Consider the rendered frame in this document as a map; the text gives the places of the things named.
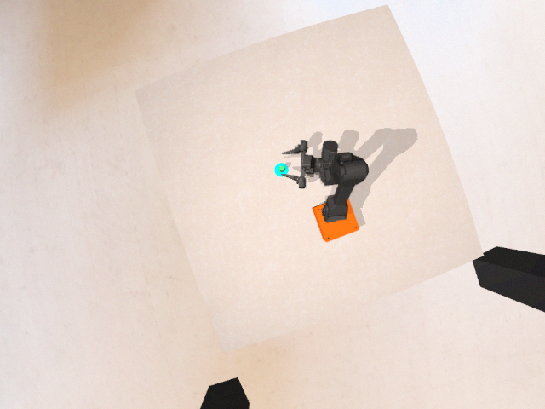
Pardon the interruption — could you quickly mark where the cyan circle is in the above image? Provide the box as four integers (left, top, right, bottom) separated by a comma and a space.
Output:
274, 163, 289, 176

